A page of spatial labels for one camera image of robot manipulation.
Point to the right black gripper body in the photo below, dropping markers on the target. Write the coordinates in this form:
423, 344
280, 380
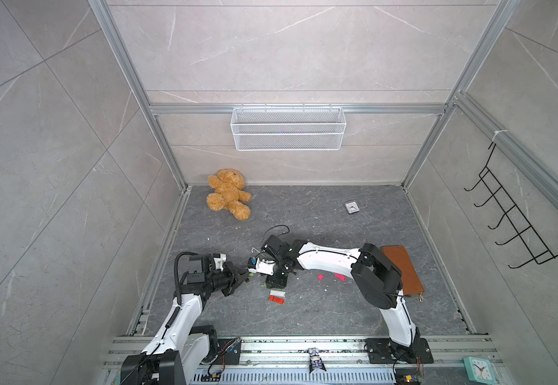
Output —
280, 277

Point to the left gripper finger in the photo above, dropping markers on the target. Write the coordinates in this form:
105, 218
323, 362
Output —
238, 271
235, 284

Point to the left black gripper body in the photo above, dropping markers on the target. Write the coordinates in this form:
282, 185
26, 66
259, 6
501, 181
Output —
222, 280

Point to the red usb drive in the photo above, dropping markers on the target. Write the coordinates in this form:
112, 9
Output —
276, 299

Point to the white usb drive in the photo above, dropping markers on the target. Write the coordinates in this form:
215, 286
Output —
277, 293

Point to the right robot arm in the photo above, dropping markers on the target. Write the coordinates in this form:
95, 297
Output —
376, 276

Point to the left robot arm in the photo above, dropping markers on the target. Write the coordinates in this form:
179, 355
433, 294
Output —
179, 347

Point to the pink usb drive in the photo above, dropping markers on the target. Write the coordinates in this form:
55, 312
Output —
340, 276

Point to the brown teddy bear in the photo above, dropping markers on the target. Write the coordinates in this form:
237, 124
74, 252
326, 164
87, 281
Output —
228, 185

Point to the small purple figurine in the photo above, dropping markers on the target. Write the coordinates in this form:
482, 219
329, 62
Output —
316, 363

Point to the small square clock face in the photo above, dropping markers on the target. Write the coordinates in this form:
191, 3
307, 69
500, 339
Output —
352, 207

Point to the brown leather wallet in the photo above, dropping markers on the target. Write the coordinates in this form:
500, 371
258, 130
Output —
411, 284

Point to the teal alarm clock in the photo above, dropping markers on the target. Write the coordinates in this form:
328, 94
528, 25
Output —
480, 371

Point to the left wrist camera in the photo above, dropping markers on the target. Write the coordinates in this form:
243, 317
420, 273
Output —
219, 259

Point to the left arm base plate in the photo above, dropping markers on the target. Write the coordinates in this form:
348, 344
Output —
227, 350

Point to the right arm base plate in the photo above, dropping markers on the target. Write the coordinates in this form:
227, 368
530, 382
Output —
385, 351

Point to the white wire mesh basket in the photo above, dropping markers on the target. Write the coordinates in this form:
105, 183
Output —
288, 128

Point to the black wire hook rack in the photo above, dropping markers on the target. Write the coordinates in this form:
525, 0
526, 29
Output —
539, 252

